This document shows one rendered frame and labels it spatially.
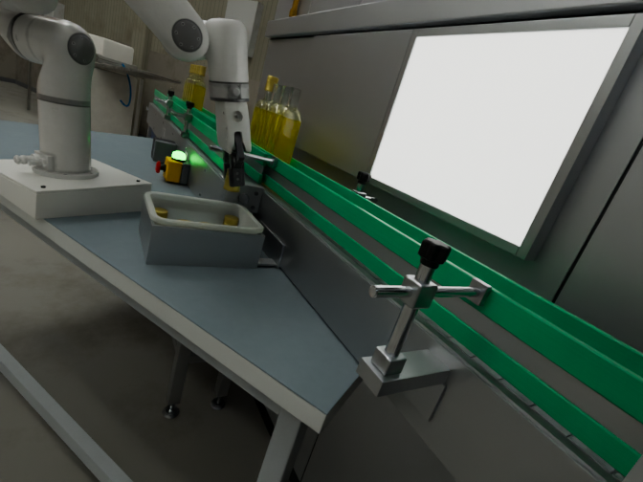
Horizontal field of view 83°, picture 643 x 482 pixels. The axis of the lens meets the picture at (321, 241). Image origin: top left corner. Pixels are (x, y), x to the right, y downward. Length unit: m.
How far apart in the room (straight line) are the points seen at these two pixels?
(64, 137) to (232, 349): 0.62
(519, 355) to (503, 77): 0.46
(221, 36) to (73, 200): 0.45
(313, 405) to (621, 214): 0.47
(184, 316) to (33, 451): 0.90
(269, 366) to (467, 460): 0.27
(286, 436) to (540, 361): 0.37
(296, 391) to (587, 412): 0.32
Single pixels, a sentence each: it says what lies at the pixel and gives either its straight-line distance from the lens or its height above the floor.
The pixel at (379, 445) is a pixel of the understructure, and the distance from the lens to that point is 0.94.
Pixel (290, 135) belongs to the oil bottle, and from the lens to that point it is 1.02.
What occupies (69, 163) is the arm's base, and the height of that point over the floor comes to 0.84.
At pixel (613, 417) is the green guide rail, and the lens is 0.43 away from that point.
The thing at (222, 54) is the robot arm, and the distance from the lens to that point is 0.75.
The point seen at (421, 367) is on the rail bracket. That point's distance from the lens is 0.45.
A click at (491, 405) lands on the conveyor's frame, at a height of 0.86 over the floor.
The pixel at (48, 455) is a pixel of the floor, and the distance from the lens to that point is 1.42.
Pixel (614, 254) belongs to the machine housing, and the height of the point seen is 1.03.
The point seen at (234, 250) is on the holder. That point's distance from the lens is 0.77.
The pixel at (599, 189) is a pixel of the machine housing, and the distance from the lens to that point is 0.63.
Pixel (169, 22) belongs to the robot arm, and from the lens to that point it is 0.69.
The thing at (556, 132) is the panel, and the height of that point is 1.17.
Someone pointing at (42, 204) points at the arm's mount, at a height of 0.78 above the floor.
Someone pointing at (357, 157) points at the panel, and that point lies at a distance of 0.94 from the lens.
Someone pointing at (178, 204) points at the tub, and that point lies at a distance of 0.88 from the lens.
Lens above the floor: 1.08
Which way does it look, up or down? 18 degrees down
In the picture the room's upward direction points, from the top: 17 degrees clockwise
